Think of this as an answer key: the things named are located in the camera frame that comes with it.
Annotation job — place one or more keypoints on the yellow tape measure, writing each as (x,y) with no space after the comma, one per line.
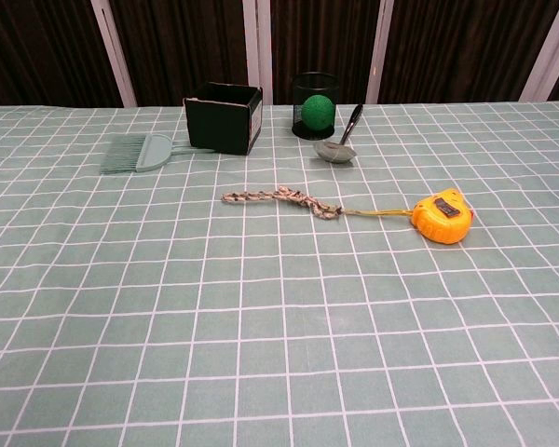
(440,226)

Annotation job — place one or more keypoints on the black mesh pen holder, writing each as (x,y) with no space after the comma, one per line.
(307,133)

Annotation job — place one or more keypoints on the green checked tablecloth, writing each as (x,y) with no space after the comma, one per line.
(261,326)

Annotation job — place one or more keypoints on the black cardboard box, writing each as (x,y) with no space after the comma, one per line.
(219,128)

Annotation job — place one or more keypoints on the green ball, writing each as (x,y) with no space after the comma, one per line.
(317,112)

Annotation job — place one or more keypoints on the pale green plastic brush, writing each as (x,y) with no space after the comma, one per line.
(154,153)

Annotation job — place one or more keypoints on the dark pleated curtain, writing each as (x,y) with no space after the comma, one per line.
(191,42)

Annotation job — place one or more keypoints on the white frame post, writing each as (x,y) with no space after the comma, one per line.
(257,51)
(114,51)
(380,51)
(552,51)

